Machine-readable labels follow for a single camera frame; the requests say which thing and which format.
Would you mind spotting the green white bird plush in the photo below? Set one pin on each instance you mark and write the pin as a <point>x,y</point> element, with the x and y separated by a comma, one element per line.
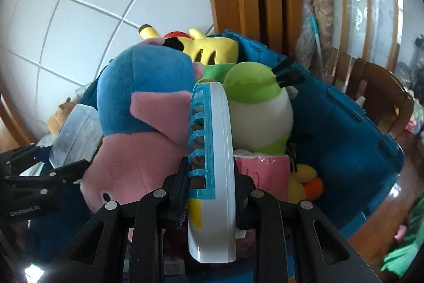
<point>258,110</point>

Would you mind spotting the patterned lace curtain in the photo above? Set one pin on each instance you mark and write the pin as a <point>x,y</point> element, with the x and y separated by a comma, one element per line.
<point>374,4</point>

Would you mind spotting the blue plastic storage box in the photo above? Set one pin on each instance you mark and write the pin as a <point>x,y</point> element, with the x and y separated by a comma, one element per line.
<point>331,143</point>

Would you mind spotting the pink pig plush blue shirt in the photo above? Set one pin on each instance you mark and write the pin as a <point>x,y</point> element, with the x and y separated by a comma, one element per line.
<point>142,80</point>

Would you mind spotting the wooden chair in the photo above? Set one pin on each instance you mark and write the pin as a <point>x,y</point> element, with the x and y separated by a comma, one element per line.
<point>400,100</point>

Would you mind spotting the yellow duck plush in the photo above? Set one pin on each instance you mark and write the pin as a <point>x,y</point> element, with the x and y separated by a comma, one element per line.
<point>304,183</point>

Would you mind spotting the pink packet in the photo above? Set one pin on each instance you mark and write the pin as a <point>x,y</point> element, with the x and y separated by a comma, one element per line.
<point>268,173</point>

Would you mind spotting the clear plastic box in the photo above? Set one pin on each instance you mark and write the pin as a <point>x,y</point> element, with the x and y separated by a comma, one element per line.
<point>73,137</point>

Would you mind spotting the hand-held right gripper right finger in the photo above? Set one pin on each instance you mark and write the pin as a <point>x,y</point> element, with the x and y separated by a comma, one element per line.
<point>243,200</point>

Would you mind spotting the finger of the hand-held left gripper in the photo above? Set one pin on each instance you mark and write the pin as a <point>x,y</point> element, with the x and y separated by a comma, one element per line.
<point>16,158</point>
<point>49,178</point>

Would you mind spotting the bright green plush toy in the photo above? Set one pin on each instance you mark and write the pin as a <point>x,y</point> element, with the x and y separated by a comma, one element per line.
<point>213,70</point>

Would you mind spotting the green and pink plush toy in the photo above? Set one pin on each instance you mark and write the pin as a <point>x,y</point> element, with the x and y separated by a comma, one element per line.
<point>397,256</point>

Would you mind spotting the white blue handheld fan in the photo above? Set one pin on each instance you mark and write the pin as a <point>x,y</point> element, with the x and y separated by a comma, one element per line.
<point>218,170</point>

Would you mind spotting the tan plush toy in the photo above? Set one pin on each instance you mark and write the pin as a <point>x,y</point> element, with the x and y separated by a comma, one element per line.
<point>59,112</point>

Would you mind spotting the teal broom stick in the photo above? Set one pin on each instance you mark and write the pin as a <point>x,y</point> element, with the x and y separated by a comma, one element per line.
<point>318,41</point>

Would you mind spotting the yellow mouse plush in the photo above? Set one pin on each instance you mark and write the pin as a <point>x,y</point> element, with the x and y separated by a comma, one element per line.
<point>218,46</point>

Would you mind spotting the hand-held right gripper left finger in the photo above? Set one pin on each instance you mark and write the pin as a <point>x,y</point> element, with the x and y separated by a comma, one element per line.
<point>179,190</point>

